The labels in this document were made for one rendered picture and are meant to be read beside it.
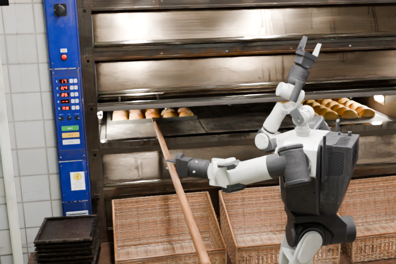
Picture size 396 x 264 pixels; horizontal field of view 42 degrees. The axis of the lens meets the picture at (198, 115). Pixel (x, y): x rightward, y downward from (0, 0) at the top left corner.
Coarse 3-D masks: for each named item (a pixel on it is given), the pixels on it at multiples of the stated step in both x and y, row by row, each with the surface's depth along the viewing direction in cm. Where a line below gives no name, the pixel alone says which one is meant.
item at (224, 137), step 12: (216, 132) 299; (228, 132) 298; (240, 132) 298; (252, 132) 297; (108, 144) 285; (120, 144) 286; (132, 144) 287; (144, 144) 288; (156, 144) 289; (168, 144) 290
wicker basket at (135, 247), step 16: (112, 208) 283; (128, 208) 290; (144, 208) 291; (160, 208) 292; (176, 208) 294; (192, 208) 296; (208, 208) 295; (144, 224) 291; (160, 224) 292; (176, 224) 294; (208, 224) 297; (128, 240) 289; (144, 240) 290; (160, 240) 292; (176, 240) 293; (192, 240) 295; (208, 240) 295; (224, 240) 263; (144, 256) 250; (160, 256) 250; (176, 256) 252; (192, 256) 254; (224, 256) 260
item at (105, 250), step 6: (258, 228) 311; (276, 228) 310; (234, 234) 304; (132, 240) 299; (180, 240) 298; (102, 246) 293; (108, 246) 293; (102, 252) 286; (108, 252) 286; (30, 258) 281; (102, 258) 280; (108, 258) 280; (114, 258) 279; (228, 258) 277; (342, 258) 274
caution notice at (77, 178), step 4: (72, 172) 282; (76, 172) 282; (80, 172) 283; (72, 176) 282; (76, 176) 283; (80, 176) 283; (72, 180) 283; (76, 180) 283; (80, 180) 284; (84, 180) 284; (72, 184) 283; (76, 184) 284; (80, 184) 284; (84, 184) 285; (72, 188) 284; (76, 188) 284; (80, 188) 285; (84, 188) 285
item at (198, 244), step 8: (160, 136) 282; (160, 144) 271; (168, 152) 255; (168, 168) 236; (176, 176) 222; (176, 184) 213; (176, 192) 208; (184, 200) 196; (184, 208) 190; (184, 216) 185; (192, 216) 183; (192, 224) 176; (192, 232) 171; (200, 240) 165; (200, 248) 160; (200, 256) 156; (208, 256) 156
